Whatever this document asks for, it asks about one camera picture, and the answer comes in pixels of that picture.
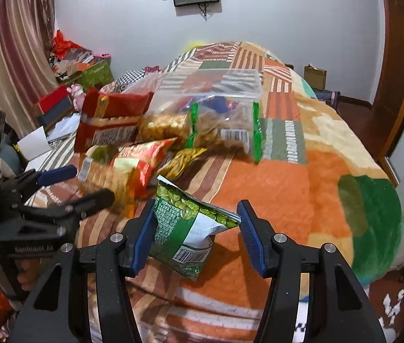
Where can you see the clear zip bag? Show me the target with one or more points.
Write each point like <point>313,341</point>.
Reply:
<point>223,89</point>

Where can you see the yellow-green small snack packet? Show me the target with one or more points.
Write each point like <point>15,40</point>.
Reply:
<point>184,159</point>

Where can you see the blue snack packet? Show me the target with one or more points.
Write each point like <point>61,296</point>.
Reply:
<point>219,103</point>

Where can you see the striped curtain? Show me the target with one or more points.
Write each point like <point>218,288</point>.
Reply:
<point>9,43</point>

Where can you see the green lidded jar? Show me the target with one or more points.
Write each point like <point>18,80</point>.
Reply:
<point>177,214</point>

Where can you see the brown cardboard box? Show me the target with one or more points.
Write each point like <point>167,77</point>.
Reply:
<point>314,77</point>

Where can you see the red and dark box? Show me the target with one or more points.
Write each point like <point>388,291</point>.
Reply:
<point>53,102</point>

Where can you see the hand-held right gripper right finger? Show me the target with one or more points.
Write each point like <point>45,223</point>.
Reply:
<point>252,243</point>

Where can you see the golden puff snack packet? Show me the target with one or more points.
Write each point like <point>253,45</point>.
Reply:
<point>166,127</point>

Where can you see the red snack packet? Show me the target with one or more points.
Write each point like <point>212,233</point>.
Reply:
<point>109,125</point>

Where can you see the checkered quilt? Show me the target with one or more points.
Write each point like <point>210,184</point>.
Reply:
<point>130,77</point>

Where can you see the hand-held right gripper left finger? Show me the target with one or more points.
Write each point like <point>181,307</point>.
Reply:
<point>143,235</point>

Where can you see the clear packet of yellow snacks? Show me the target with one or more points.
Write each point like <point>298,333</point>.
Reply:
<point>101,178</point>

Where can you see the orange-red chip bag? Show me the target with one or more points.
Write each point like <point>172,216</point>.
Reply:
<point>141,160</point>

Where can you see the white paper scraps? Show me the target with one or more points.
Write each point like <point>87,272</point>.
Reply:
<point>393,305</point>

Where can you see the wooden door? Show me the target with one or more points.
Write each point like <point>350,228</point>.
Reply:
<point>395,60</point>

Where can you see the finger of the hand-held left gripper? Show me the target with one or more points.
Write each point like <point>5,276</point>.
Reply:
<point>57,174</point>
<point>91,200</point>

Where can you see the pink plush toy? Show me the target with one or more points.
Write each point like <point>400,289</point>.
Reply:
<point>77,94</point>

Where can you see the pink small object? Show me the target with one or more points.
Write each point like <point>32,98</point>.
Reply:
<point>101,56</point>

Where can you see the purple cloth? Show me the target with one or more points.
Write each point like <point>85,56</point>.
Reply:
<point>327,98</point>

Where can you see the patchwork blanket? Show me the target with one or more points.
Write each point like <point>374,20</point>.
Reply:
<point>277,185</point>

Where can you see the pile of cardboard and papers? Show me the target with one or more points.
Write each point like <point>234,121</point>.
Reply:
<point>69,62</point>

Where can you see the green cardboard box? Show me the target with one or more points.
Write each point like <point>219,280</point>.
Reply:
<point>96,75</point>

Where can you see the yellow curved hoop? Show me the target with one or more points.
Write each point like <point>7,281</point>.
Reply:
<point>194,45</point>

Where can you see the red plastic bag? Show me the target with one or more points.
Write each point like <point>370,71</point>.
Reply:
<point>64,44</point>

